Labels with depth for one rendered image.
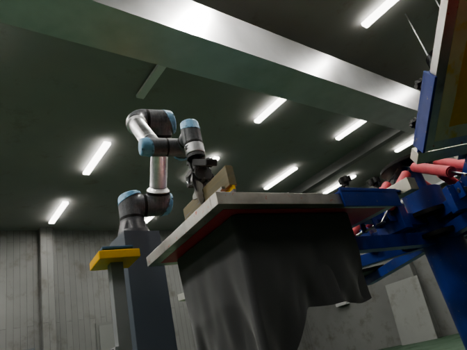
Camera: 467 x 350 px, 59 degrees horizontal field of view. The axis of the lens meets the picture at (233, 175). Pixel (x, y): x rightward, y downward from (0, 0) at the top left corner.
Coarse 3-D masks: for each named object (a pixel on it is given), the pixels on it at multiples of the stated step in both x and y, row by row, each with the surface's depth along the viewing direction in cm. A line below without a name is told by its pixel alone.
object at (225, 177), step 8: (224, 168) 135; (232, 168) 136; (216, 176) 139; (224, 176) 135; (232, 176) 134; (208, 184) 144; (216, 184) 139; (224, 184) 135; (232, 184) 133; (208, 192) 144; (192, 200) 154; (184, 208) 160; (192, 208) 154; (184, 216) 160
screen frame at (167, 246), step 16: (224, 192) 115; (240, 192) 118; (256, 192) 121; (208, 208) 116; (224, 208) 116; (240, 208) 119; (256, 208) 122; (272, 208) 126; (384, 208) 155; (192, 224) 124; (176, 240) 134; (160, 256) 146
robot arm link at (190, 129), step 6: (186, 120) 159; (192, 120) 160; (180, 126) 161; (186, 126) 158; (192, 126) 158; (198, 126) 160; (186, 132) 157; (192, 132) 157; (198, 132) 158; (180, 138) 161; (186, 138) 156; (192, 138) 156; (198, 138) 157
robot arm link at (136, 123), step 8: (136, 112) 190; (144, 112) 193; (128, 120) 187; (136, 120) 184; (144, 120) 189; (128, 128) 188; (136, 128) 176; (144, 128) 173; (136, 136) 174; (144, 136) 166; (152, 136) 164; (144, 144) 158; (152, 144) 159; (160, 144) 161; (168, 144) 162; (144, 152) 159; (152, 152) 160; (160, 152) 161; (168, 152) 163
